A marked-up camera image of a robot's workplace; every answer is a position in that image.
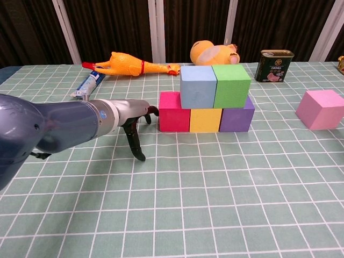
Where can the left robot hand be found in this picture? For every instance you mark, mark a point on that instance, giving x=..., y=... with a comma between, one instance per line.
x=134, y=113

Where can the magenta red foam cube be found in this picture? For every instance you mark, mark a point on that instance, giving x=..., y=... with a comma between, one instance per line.
x=173, y=115

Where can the light blue foam cube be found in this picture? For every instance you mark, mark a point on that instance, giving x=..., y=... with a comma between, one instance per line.
x=197, y=87

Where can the yellow foam cube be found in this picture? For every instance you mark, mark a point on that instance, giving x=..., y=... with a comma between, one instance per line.
x=205, y=120

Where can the green foam cube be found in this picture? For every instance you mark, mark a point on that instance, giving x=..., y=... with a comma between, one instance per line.
x=232, y=86

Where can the purple foam cube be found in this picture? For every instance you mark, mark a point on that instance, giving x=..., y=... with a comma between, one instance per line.
x=237, y=118

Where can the pink foam cube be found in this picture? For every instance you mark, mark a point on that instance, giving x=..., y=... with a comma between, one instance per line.
x=322, y=110

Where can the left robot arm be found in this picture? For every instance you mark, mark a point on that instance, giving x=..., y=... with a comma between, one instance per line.
x=40, y=129

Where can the orange rubber chicken toy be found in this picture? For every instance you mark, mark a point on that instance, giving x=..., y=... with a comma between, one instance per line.
x=123, y=64

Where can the white blue toothpaste tube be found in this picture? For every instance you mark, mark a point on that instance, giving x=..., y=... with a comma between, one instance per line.
x=88, y=86

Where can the green checkered tablecloth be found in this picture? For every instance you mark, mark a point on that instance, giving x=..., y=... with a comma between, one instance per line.
x=172, y=193

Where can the yellow plush toy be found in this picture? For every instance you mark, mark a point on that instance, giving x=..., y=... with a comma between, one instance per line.
x=212, y=53

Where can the blue table pad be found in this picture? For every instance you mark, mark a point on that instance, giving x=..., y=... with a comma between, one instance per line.
x=6, y=71

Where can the dark green meat can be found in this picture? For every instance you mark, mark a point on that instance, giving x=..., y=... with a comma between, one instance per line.
x=274, y=67

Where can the white metal frame post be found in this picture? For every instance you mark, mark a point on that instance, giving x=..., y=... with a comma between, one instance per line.
x=157, y=29
x=231, y=21
x=67, y=32
x=328, y=29

